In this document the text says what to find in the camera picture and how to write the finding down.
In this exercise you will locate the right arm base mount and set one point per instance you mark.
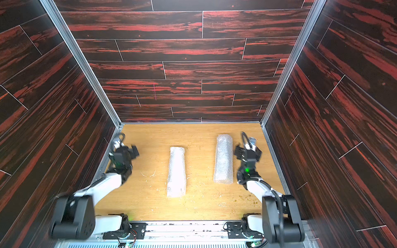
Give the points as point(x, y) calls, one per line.
point(240, 229)

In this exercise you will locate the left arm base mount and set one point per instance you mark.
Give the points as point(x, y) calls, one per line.
point(128, 230)

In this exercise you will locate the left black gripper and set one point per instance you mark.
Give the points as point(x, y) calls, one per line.
point(130, 152)

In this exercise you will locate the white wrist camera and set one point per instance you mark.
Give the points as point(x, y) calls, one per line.
point(251, 144)
point(116, 143)

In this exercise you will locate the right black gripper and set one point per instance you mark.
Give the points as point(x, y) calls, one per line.
point(248, 154)

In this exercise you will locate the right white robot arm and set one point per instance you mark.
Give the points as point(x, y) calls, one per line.
point(280, 222)

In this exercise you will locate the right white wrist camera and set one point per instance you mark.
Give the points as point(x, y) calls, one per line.
point(251, 144)

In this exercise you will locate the bubble wrap sheet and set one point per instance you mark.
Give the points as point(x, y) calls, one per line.
point(223, 172)
point(177, 180)

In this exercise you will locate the metal front rail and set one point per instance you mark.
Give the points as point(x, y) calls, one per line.
point(172, 234)

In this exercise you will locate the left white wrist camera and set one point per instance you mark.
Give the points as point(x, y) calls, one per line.
point(116, 143)

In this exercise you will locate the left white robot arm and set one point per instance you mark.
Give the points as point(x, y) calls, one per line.
point(74, 215)

